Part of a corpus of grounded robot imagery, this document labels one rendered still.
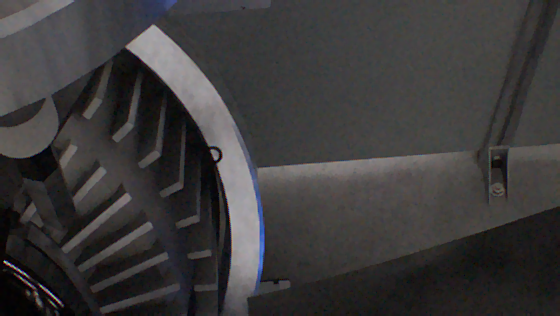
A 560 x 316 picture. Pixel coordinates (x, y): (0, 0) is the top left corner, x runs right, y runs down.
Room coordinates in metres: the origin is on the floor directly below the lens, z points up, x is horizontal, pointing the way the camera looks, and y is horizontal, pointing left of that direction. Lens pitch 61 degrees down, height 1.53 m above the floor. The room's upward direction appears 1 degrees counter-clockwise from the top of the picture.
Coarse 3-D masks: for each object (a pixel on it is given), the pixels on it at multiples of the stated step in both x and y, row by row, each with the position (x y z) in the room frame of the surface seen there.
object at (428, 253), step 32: (512, 224) 0.16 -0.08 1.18; (544, 224) 0.16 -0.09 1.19; (416, 256) 0.15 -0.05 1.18; (448, 256) 0.15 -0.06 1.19; (480, 256) 0.15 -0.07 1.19; (512, 256) 0.15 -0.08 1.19; (544, 256) 0.15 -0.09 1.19; (288, 288) 0.14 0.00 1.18; (320, 288) 0.14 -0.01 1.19; (352, 288) 0.14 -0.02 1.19; (384, 288) 0.14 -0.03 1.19; (416, 288) 0.13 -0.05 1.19; (448, 288) 0.13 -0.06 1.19; (480, 288) 0.13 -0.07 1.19; (512, 288) 0.13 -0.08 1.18; (544, 288) 0.13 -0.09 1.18
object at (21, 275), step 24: (24, 264) 0.14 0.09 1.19; (48, 264) 0.15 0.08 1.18; (0, 288) 0.13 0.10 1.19; (24, 288) 0.13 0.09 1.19; (48, 288) 0.14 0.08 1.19; (72, 288) 0.14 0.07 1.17; (0, 312) 0.13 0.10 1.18; (24, 312) 0.13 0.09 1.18; (48, 312) 0.13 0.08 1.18; (72, 312) 0.13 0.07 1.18
